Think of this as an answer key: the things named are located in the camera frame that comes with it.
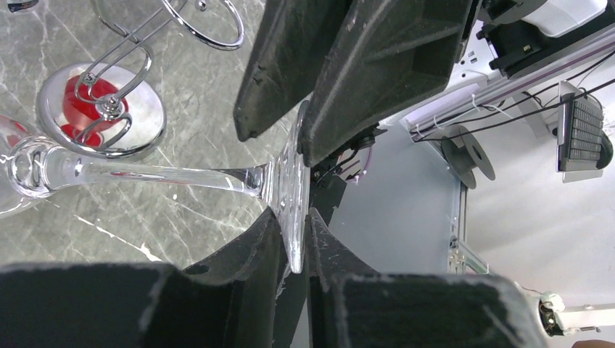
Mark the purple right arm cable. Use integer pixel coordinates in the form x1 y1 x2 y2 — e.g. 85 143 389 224
343 144 376 186

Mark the black keyboard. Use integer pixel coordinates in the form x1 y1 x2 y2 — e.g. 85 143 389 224
556 80 614 183

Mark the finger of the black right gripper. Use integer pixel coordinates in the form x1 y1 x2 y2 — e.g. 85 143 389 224
233 0 351 142
299 1 476 167

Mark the chrome wine glass rack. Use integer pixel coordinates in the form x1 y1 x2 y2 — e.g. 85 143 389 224
36 0 246 162

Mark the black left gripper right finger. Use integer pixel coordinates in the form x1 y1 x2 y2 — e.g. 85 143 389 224
305 208 548 347

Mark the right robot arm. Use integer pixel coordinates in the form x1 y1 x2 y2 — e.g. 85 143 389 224
233 1 614 167

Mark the clear wine glass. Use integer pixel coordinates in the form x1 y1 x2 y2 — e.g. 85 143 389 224
1 100 310 273

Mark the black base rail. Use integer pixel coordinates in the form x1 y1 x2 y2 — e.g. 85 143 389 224
273 122 388 348

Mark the black cable spool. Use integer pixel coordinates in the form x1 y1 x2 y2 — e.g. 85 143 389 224
441 125 496 189

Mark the red plastic wine glass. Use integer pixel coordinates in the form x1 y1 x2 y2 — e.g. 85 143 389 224
61 75 129 148

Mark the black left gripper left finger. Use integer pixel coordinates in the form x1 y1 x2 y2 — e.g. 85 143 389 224
1 209 281 347

